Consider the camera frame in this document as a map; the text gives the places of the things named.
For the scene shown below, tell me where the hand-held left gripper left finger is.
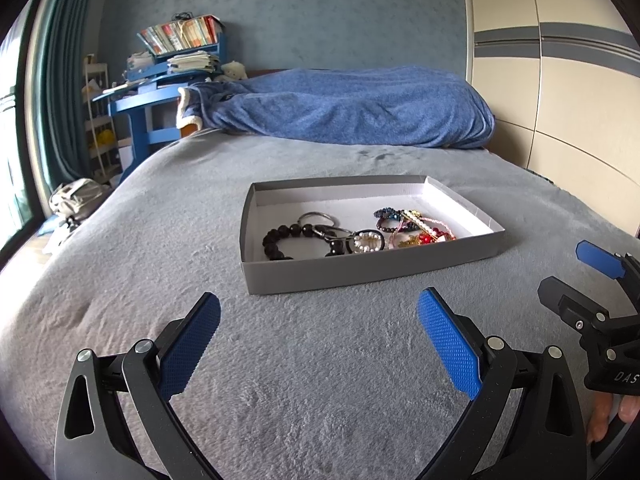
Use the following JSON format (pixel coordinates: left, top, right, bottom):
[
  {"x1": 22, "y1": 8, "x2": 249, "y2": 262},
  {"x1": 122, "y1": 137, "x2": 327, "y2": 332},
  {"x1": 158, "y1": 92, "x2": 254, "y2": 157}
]
[{"x1": 54, "y1": 291, "x2": 223, "y2": 480}]

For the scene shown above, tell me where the cream wardrobe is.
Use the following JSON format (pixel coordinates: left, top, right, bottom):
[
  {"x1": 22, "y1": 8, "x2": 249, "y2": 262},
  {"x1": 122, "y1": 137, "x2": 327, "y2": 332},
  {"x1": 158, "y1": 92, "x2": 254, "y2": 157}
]
[{"x1": 460, "y1": 0, "x2": 640, "y2": 238}]

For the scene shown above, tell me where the white stuffed toy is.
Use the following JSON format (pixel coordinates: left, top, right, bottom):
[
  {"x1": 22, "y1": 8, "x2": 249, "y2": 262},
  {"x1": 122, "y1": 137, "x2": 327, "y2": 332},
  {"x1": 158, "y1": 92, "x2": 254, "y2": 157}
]
[{"x1": 220, "y1": 60, "x2": 249, "y2": 82}]

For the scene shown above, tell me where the black framed glass door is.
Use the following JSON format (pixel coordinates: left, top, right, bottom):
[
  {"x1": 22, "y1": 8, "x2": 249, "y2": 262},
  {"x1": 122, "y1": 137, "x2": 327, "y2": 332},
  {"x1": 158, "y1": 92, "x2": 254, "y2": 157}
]
[{"x1": 0, "y1": 10, "x2": 41, "y2": 261}]

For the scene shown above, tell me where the stack of papers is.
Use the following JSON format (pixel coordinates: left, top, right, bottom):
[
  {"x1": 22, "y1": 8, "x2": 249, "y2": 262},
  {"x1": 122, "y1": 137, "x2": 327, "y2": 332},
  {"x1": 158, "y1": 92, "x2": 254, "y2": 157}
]
[{"x1": 125, "y1": 50, "x2": 222, "y2": 76}]

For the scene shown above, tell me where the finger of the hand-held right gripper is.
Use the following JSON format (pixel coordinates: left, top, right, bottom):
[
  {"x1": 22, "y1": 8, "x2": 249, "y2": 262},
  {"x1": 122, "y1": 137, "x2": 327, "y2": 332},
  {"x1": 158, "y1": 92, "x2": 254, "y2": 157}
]
[
  {"x1": 537, "y1": 276, "x2": 626, "y2": 343},
  {"x1": 576, "y1": 240, "x2": 640, "y2": 313}
]

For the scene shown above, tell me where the teal curtain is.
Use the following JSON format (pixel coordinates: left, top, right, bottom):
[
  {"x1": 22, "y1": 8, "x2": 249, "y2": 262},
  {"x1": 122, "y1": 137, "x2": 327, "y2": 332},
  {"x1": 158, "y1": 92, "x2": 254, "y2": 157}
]
[{"x1": 25, "y1": 0, "x2": 108, "y2": 191}]

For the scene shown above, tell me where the black pearl hair tie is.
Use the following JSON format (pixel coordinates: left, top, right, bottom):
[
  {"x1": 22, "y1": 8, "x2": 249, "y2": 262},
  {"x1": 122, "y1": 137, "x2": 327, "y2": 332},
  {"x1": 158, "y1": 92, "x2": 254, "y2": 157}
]
[{"x1": 346, "y1": 228, "x2": 386, "y2": 254}]

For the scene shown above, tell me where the row of books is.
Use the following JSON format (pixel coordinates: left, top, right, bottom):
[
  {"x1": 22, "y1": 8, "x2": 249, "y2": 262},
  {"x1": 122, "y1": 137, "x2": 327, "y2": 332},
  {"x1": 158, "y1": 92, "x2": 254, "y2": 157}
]
[{"x1": 137, "y1": 15, "x2": 223, "y2": 56}]

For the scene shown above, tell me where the blue desk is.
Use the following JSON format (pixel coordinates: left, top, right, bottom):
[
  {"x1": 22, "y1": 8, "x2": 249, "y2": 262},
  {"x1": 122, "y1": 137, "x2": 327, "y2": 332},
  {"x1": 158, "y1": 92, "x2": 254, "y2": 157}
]
[{"x1": 92, "y1": 35, "x2": 228, "y2": 171}]

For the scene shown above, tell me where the white bag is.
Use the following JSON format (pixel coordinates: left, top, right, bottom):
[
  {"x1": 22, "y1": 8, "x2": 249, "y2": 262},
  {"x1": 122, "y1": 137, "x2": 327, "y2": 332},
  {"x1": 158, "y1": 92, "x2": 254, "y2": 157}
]
[{"x1": 47, "y1": 177, "x2": 112, "y2": 221}]

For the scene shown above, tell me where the shallow grey cardboard box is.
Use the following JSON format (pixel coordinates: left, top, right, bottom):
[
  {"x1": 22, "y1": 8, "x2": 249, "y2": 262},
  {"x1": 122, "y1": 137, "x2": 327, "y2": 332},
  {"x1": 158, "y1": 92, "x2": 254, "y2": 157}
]
[{"x1": 240, "y1": 175, "x2": 507, "y2": 296}]

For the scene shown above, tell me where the dark blue bead bracelet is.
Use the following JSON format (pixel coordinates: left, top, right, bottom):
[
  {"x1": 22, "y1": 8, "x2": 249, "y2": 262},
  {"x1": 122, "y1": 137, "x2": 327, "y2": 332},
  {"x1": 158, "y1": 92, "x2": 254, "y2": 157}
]
[{"x1": 374, "y1": 207, "x2": 416, "y2": 233}]

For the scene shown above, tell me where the pink bead bracelet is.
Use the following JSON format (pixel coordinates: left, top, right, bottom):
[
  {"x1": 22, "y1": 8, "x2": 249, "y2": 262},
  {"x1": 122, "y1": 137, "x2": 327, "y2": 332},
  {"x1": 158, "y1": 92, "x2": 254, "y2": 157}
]
[{"x1": 387, "y1": 216, "x2": 457, "y2": 248}]

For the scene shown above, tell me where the white wire cart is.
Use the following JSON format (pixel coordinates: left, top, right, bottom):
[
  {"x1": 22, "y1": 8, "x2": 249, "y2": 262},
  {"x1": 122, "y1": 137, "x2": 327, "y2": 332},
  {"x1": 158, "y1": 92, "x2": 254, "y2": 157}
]
[{"x1": 82, "y1": 52, "x2": 123, "y2": 186}]

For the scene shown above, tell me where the silver key ring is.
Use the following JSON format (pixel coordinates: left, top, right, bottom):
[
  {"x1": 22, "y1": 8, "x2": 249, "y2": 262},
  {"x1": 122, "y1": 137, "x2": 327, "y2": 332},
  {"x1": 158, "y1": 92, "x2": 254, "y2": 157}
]
[{"x1": 298, "y1": 211, "x2": 337, "y2": 228}]

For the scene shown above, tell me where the person's right hand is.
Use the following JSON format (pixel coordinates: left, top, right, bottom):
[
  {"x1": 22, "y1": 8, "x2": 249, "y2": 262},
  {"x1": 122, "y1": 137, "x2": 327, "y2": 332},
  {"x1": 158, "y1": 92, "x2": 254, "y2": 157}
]
[{"x1": 586, "y1": 392, "x2": 640, "y2": 445}]

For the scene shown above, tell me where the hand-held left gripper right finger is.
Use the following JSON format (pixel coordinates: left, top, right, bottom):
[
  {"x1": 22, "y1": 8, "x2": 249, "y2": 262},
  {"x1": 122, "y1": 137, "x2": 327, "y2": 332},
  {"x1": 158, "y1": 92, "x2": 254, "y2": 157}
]
[{"x1": 417, "y1": 287, "x2": 593, "y2": 480}]

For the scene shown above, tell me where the blue fleece blanket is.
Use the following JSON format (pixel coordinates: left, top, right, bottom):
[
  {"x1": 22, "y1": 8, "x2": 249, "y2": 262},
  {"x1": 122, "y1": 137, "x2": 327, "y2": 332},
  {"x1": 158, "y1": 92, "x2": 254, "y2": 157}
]
[{"x1": 177, "y1": 65, "x2": 497, "y2": 150}]

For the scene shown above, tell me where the red bead bracelet gold charm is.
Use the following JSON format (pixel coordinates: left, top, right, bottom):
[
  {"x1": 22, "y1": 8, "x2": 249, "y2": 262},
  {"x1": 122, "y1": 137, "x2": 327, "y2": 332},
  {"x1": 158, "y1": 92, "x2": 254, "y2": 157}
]
[{"x1": 397, "y1": 227, "x2": 453, "y2": 248}]

